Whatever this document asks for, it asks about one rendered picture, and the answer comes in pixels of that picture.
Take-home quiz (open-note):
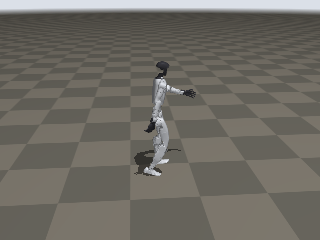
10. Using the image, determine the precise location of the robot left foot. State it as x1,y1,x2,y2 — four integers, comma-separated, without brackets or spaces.
158,159,170,165

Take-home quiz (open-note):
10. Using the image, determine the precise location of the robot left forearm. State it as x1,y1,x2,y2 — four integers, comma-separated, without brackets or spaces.
170,86,184,95

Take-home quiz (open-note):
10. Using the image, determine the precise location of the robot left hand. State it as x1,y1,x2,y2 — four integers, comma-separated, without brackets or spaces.
181,89,196,99

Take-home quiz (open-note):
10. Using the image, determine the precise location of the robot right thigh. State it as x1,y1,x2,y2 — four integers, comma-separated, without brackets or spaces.
155,116,169,150

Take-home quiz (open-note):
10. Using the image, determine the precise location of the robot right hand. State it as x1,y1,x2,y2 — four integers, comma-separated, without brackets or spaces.
145,118,156,133

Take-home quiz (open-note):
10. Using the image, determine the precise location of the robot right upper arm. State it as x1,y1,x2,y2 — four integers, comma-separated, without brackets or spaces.
154,81,167,105

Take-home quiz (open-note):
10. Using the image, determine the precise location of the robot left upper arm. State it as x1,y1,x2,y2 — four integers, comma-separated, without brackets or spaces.
166,85,171,93

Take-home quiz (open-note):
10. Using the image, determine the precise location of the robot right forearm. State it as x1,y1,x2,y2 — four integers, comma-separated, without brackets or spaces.
152,101,162,123

